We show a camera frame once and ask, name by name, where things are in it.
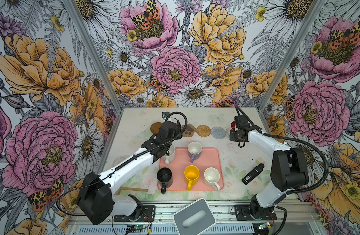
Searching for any red inside white mug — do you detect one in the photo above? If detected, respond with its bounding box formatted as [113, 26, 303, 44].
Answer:
[231, 121, 236, 130]

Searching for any light brown round wooden coaster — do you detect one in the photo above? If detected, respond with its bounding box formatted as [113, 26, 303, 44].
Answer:
[150, 122, 163, 134]

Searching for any light blue woven coaster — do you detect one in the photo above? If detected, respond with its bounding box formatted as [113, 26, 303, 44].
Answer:
[211, 126, 227, 140]

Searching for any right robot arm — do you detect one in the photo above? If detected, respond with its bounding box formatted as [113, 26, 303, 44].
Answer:
[229, 114, 309, 219]

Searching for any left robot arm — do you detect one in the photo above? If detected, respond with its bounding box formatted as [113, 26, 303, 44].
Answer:
[76, 120, 186, 225]

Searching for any paw shaped wooden coaster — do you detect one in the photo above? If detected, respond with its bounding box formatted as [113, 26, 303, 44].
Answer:
[183, 124, 196, 138]

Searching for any woven rattan round coaster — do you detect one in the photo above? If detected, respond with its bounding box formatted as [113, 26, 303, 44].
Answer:
[196, 125, 211, 137]

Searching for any white mug back left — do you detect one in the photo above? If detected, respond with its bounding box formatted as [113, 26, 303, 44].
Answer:
[164, 145, 176, 165]

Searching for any lavender mug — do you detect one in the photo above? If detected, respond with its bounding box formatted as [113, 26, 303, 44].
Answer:
[187, 142, 203, 163]

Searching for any pink rectangular tray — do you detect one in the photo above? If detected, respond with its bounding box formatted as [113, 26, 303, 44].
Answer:
[159, 148, 224, 192]

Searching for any black handheld device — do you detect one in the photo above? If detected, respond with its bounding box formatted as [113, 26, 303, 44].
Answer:
[242, 163, 265, 185]

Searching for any black mug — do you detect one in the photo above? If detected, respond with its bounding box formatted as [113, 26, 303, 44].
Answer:
[157, 167, 173, 194]

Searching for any yellow mug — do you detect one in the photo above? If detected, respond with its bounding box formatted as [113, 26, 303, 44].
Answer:
[184, 165, 200, 191]

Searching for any white mug front right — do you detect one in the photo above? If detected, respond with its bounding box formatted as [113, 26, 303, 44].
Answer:
[204, 167, 221, 191]

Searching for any clear glass bowl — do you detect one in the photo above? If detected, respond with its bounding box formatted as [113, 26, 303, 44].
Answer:
[112, 156, 130, 167]

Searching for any white grey box device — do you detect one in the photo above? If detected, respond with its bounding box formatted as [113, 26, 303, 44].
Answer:
[173, 198, 216, 235]

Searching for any right small circuit board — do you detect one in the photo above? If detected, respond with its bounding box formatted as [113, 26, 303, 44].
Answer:
[257, 222, 271, 230]

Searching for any small green circuit board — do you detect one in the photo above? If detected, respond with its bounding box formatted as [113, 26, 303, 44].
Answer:
[125, 225, 144, 235]

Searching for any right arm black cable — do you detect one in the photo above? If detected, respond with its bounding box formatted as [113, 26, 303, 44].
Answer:
[234, 105, 330, 235]

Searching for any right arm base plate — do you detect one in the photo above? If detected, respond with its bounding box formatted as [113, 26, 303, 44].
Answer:
[231, 205, 277, 221]

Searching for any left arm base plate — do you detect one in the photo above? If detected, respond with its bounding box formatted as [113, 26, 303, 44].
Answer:
[113, 205, 156, 222]

